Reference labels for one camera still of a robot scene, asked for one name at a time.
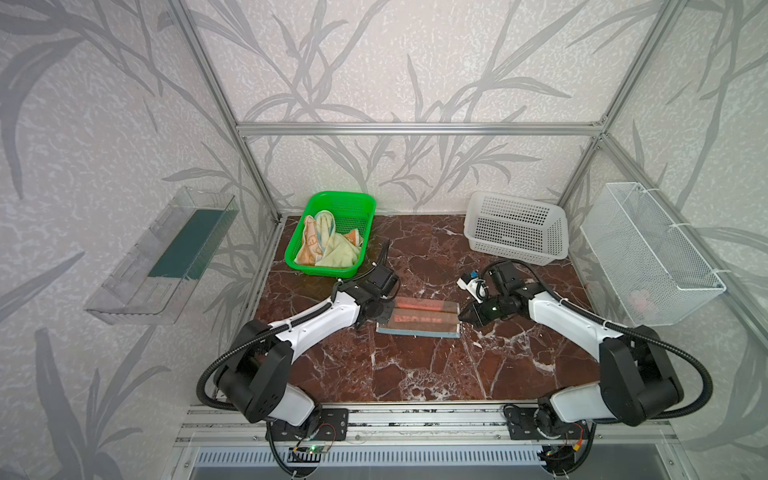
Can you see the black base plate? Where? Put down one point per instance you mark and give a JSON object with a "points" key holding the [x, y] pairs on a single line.
{"points": [[325, 424], [528, 423]]}

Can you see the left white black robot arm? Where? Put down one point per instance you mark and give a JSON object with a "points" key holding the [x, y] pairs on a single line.
{"points": [[253, 376]]}

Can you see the white plastic basket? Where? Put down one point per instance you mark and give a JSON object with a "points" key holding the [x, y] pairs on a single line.
{"points": [[516, 228]]}

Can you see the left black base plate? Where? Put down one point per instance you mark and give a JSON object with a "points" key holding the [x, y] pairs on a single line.
{"points": [[325, 424]]}

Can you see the pink brown bear towel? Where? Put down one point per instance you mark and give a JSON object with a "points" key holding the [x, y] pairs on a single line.
{"points": [[421, 318]]}

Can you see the clear plastic wall shelf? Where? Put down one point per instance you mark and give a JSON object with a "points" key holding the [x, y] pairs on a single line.
{"points": [[155, 280]]}

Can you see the aluminium frame crossbar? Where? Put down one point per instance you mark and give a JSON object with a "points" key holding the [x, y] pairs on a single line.
{"points": [[253, 129]]}

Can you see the green plastic basket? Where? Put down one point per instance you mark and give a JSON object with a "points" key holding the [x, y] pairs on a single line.
{"points": [[351, 211]]}

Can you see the peach patterned towel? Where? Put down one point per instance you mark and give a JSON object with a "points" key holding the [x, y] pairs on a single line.
{"points": [[310, 251]]}

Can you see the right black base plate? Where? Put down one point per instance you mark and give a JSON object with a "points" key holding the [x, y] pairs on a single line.
{"points": [[528, 423]]}

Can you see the yellow green towel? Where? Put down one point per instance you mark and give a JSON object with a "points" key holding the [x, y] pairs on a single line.
{"points": [[339, 250]]}

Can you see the white wire mesh basket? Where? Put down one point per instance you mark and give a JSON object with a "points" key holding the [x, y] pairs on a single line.
{"points": [[658, 275]]}

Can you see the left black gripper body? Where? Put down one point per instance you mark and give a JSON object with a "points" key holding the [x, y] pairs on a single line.
{"points": [[383, 279]]}

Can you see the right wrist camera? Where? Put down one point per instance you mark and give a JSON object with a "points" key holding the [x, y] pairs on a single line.
{"points": [[474, 285]]}

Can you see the aluminium front rail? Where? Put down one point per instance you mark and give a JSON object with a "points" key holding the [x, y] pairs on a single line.
{"points": [[370, 424]]}

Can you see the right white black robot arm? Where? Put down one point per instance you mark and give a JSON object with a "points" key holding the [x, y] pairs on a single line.
{"points": [[637, 380]]}

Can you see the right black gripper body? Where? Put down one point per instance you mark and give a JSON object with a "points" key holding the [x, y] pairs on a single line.
{"points": [[480, 309]]}

